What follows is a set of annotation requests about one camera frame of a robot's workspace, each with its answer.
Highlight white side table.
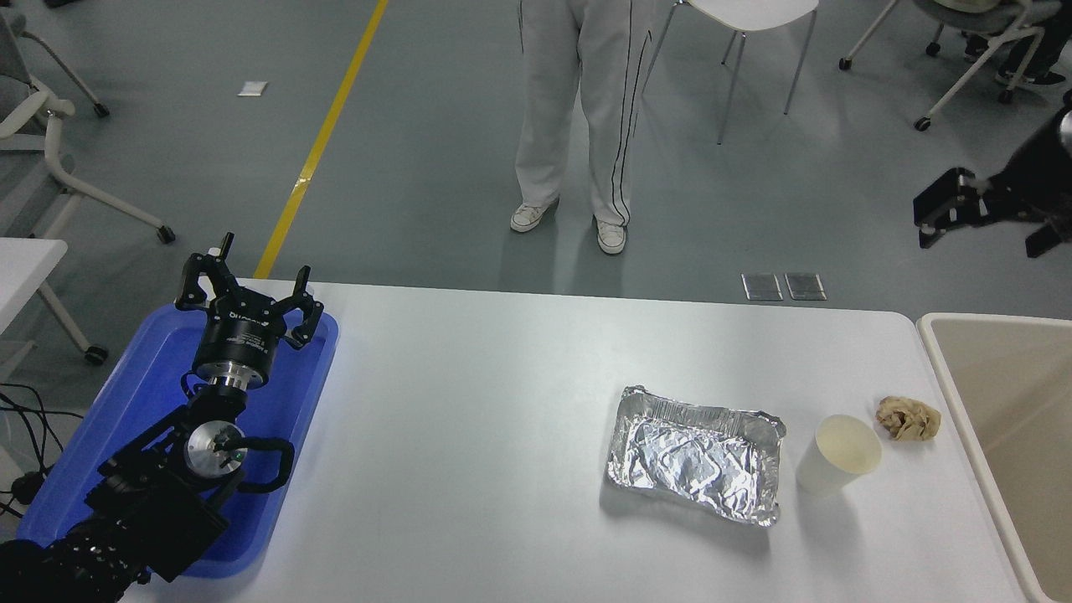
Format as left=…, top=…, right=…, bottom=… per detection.
left=0, top=238, right=110, bottom=365

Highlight white paper cup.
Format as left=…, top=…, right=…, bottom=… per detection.
left=796, top=415, right=883, bottom=497

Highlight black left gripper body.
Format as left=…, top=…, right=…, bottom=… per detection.
left=193, top=295, right=290, bottom=378

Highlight white chair with metal legs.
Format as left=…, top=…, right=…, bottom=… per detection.
left=641, top=0, right=820, bottom=145

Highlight crumpled foil tray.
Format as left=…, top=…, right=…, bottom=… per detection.
left=605, top=385, right=788, bottom=527

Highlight large pale bin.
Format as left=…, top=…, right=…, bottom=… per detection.
left=917, top=312, right=1072, bottom=603

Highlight crumpled tan paper ball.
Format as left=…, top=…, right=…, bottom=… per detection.
left=875, top=396, right=942, bottom=442

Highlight standing person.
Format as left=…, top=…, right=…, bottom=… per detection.
left=509, top=0, right=656, bottom=256

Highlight grey office chair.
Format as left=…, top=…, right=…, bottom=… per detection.
left=0, top=8, right=177, bottom=245

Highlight seated person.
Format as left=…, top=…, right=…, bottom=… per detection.
left=961, top=29, right=1069, bottom=90

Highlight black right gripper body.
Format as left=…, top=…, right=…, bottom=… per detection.
left=988, top=113, right=1072, bottom=220

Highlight blue plastic tray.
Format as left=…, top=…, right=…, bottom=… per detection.
left=17, top=303, right=340, bottom=580

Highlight black floor cables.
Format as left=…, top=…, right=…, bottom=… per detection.
left=0, top=381, right=85, bottom=520

